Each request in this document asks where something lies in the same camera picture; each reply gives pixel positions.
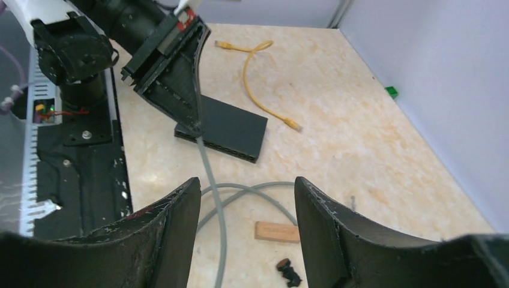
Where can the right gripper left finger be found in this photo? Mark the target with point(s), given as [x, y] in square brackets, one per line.
[152, 247]

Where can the black network switch box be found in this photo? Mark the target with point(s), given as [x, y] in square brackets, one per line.
[231, 130]

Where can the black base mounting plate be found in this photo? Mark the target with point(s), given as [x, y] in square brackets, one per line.
[82, 168]

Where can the wooden cylinder block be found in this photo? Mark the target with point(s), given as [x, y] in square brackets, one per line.
[276, 232]

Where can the small green block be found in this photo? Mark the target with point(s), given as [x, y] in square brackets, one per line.
[392, 92]

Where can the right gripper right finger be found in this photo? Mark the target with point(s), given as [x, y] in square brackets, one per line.
[342, 248]

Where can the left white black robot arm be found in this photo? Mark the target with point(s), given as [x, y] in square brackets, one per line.
[74, 39]

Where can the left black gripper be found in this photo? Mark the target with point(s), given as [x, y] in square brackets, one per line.
[172, 84]

